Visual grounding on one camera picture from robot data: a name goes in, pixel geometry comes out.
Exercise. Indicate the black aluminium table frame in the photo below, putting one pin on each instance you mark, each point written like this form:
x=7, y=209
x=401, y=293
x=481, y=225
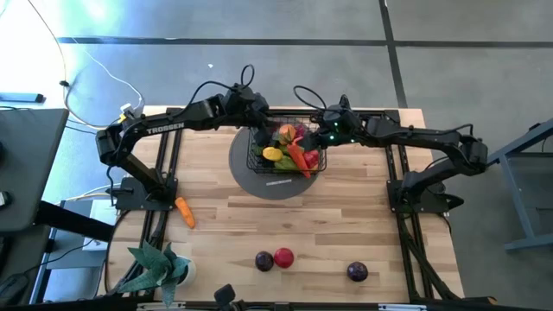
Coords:
x=408, y=242

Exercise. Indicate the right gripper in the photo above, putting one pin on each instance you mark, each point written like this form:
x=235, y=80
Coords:
x=339, y=127

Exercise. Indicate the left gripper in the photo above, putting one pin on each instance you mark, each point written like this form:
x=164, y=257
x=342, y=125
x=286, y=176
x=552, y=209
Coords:
x=255, y=108

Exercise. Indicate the pink grape bunch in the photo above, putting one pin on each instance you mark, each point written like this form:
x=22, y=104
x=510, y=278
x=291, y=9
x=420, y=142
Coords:
x=301, y=129

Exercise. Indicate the fake succulent in white pot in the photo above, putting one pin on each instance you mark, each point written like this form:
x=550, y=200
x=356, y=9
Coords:
x=151, y=268

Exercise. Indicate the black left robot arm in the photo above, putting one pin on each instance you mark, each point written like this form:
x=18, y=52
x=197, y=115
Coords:
x=173, y=125

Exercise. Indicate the grey desk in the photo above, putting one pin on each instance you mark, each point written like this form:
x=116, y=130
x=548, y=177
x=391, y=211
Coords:
x=30, y=173

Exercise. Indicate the dark purple round fruit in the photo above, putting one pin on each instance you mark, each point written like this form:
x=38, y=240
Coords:
x=357, y=271
x=264, y=261

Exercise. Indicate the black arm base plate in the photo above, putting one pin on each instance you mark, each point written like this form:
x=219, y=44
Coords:
x=432, y=203
x=129, y=198

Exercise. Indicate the orange-red carrot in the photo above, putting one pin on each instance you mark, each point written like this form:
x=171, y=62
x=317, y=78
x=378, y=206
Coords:
x=298, y=160

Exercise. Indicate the orange fruit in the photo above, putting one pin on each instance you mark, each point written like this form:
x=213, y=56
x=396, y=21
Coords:
x=287, y=133

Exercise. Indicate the white power adapter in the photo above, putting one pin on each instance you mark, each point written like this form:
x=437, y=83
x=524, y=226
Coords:
x=129, y=109

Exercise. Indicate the blue-grey metal table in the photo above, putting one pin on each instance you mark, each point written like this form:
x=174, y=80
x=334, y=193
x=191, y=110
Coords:
x=518, y=203

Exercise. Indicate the grey round woven placemat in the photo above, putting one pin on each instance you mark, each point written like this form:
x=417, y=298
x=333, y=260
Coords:
x=268, y=188

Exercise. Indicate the yellow lemon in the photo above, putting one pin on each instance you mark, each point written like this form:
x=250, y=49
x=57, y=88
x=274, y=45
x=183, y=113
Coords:
x=272, y=154

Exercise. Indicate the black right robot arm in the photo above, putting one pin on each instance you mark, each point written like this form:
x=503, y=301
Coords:
x=410, y=134

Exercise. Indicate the red round fake fruit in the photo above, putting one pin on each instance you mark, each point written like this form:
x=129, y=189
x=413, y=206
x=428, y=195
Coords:
x=284, y=258

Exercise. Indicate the black desk leg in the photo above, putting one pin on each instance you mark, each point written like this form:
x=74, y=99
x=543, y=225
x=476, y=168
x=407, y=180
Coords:
x=73, y=220

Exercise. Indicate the red bell pepper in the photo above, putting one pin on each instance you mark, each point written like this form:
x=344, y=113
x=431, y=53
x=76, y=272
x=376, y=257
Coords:
x=312, y=159

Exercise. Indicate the orange carrot on table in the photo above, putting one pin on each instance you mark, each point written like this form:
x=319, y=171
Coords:
x=186, y=212

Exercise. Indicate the blue flat bar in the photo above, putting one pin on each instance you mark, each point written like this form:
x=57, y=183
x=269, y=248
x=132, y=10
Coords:
x=21, y=97

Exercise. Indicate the black table-level camera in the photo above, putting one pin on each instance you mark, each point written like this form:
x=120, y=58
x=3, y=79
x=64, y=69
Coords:
x=224, y=294

